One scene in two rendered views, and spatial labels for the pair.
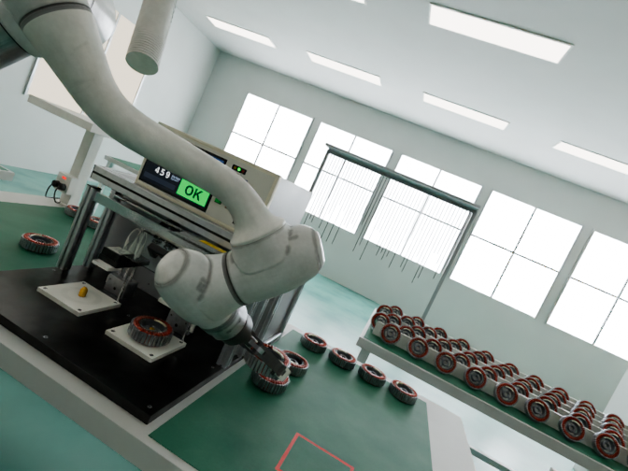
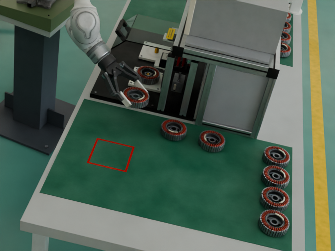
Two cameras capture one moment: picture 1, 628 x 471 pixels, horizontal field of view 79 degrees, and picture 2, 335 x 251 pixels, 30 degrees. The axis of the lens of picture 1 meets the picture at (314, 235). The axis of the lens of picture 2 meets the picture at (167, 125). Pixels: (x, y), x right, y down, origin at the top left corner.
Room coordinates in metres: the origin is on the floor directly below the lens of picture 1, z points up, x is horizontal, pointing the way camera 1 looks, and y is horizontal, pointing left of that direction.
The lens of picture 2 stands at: (0.64, -2.10, 2.42)
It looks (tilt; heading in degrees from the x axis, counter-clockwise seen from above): 38 degrees down; 78
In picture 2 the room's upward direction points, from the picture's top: 12 degrees clockwise
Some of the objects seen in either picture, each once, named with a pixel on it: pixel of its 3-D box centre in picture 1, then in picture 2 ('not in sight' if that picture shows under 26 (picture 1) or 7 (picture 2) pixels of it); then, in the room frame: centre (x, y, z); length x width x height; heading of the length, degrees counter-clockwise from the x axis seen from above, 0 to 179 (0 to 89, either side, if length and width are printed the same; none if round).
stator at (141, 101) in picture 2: (267, 360); (135, 97); (0.91, -0.02, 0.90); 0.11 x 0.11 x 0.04
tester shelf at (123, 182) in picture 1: (215, 219); (231, 23); (1.33, 0.34, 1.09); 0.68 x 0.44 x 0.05; 77
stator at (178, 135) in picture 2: (270, 378); (173, 129); (1.09, -0.06, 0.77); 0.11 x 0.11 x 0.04
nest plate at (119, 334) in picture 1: (148, 338); (147, 79); (0.99, 0.29, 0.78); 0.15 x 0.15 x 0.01; 77
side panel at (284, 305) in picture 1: (281, 306); (234, 100); (1.33, 0.00, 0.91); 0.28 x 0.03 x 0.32; 167
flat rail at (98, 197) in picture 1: (170, 235); not in sight; (1.11, 0.39, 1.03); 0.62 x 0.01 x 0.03; 77
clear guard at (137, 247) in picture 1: (203, 260); (154, 38); (0.98, 0.23, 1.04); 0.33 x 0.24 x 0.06; 167
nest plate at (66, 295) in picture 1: (80, 297); (156, 53); (1.04, 0.53, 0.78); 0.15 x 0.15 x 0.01; 77
